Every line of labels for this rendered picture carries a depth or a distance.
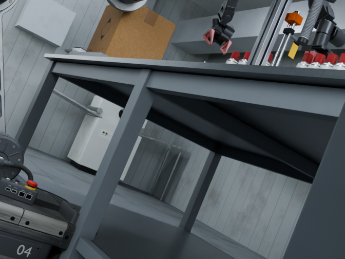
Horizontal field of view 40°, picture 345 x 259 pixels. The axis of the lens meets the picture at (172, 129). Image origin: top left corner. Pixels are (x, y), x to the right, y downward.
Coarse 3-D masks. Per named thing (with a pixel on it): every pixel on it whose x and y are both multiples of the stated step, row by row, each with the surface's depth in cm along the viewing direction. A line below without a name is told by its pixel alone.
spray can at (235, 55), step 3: (234, 51) 194; (234, 54) 194; (237, 54) 194; (231, 57) 194; (234, 57) 193; (237, 57) 194; (228, 60) 193; (231, 60) 192; (234, 60) 193; (237, 60) 194; (228, 63) 193; (231, 63) 192; (234, 63) 192; (237, 63) 193
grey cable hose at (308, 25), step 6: (318, 0) 153; (324, 0) 154; (312, 6) 154; (318, 6) 153; (312, 12) 153; (318, 12) 153; (306, 18) 154; (312, 18) 153; (306, 24) 153; (312, 24) 153; (306, 30) 152; (312, 30) 153; (300, 36) 152; (306, 36) 152; (300, 42) 153; (306, 42) 152
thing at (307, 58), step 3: (306, 54) 162; (309, 54) 162; (303, 57) 163; (306, 57) 162; (309, 57) 162; (312, 57) 162; (303, 60) 162; (306, 60) 161; (309, 60) 161; (300, 63) 161; (303, 63) 161; (306, 63) 161; (309, 63) 162; (297, 66) 162; (300, 66) 161; (303, 66) 160; (306, 66) 160
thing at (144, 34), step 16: (112, 16) 204; (128, 16) 195; (144, 16) 198; (160, 16) 201; (96, 32) 216; (112, 32) 195; (128, 32) 195; (144, 32) 199; (160, 32) 202; (96, 48) 206; (112, 48) 193; (128, 48) 196; (144, 48) 199; (160, 48) 203
